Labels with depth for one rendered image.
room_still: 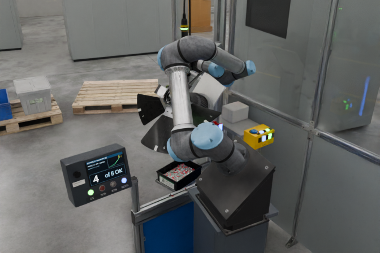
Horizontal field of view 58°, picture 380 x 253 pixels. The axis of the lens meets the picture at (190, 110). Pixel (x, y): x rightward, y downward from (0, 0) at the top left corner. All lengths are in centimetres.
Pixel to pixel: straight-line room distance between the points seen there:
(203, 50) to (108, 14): 607
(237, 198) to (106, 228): 178
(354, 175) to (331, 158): 17
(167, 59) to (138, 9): 610
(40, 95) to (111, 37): 315
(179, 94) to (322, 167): 126
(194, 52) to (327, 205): 149
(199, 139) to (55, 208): 220
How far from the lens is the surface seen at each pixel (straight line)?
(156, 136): 214
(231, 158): 141
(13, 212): 344
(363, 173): 227
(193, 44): 149
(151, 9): 768
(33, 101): 482
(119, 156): 153
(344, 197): 242
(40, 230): 317
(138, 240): 191
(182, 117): 146
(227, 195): 144
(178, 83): 150
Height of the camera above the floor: 202
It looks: 24 degrees down
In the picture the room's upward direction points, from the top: straight up
